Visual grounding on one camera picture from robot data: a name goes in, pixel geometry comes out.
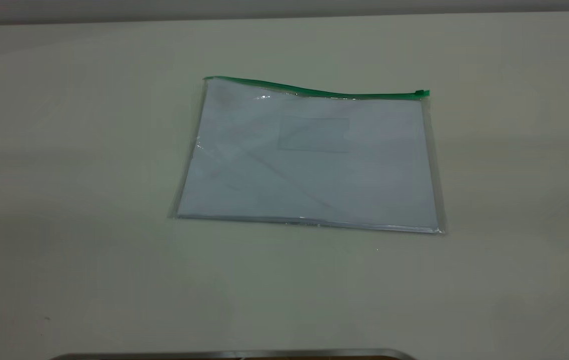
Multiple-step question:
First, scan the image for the transparent zip bag green zipper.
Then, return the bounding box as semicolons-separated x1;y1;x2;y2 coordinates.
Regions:
168;75;447;236

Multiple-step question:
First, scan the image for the white paper stack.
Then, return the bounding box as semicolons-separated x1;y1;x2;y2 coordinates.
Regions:
177;80;439;233

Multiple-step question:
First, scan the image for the silver metal rim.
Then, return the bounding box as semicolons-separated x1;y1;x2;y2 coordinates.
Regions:
49;348;418;360

